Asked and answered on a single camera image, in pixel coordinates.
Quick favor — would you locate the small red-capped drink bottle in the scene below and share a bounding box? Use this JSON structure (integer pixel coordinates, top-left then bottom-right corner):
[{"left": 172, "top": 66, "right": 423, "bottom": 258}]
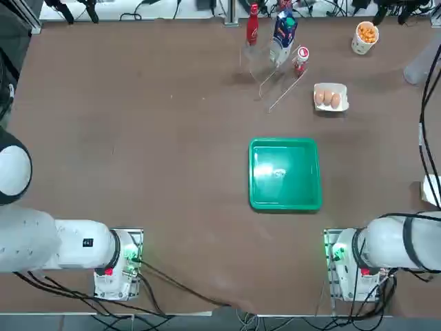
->
[{"left": 292, "top": 46, "right": 310, "bottom": 75}]

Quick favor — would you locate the red soda bottle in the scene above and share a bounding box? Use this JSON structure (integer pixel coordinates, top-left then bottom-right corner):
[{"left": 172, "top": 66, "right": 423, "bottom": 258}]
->
[{"left": 245, "top": 3, "right": 261, "bottom": 48}]

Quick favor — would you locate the green plastic tray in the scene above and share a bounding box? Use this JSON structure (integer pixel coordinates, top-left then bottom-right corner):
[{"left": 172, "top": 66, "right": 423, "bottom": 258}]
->
[{"left": 247, "top": 137, "right": 324, "bottom": 212}]

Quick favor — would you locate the aluminium frame post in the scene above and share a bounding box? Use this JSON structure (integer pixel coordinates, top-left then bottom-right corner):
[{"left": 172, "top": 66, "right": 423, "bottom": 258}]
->
[{"left": 224, "top": 0, "right": 240, "bottom": 26}]

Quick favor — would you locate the blue and white milk carton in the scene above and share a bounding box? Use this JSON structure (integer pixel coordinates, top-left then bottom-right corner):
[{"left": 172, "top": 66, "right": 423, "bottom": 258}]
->
[{"left": 269, "top": 10, "right": 298, "bottom": 68}]

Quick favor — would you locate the paper cup of orange snacks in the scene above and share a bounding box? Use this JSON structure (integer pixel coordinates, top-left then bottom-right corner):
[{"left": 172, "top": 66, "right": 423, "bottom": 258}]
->
[{"left": 351, "top": 21, "right": 380, "bottom": 55}]

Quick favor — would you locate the clear acrylic shelf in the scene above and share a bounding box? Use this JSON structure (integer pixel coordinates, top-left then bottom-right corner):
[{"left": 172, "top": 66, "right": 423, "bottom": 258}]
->
[{"left": 237, "top": 34, "right": 311, "bottom": 114}]

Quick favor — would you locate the white paper egg box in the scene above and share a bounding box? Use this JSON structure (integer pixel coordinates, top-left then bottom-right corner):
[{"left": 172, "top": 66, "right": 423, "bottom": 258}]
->
[{"left": 313, "top": 82, "right": 351, "bottom": 113}]

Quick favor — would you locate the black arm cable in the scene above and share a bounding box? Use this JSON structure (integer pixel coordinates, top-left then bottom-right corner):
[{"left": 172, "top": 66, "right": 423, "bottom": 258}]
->
[{"left": 417, "top": 43, "right": 441, "bottom": 208}]

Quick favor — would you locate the white paper snack box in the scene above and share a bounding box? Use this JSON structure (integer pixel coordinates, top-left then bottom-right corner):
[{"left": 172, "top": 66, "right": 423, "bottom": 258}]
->
[{"left": 420, "top": 174, "right": 441, "bottom": 208}]

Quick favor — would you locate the black base cable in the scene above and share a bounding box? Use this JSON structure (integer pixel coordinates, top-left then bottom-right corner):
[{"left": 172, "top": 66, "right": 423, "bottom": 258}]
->
[{"left": 136, "top": 258, "right": 238, "bottom": 309}]

